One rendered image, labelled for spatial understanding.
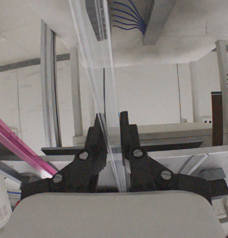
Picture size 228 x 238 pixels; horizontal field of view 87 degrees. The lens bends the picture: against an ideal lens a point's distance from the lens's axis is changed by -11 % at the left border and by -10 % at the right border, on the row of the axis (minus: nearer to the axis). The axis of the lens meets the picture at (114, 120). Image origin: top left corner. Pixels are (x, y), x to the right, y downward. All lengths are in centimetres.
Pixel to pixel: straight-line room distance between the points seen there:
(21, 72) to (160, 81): 208
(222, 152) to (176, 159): 6
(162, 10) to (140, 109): 156
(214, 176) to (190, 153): 10
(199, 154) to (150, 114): 171
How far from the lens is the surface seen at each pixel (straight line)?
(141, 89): 190
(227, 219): 65
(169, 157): 19
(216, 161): 26
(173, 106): 198
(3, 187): 138
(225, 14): 59
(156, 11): 42
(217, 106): 66
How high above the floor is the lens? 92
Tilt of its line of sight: 3 degrees up
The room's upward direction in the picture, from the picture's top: 176 degrees clockwise
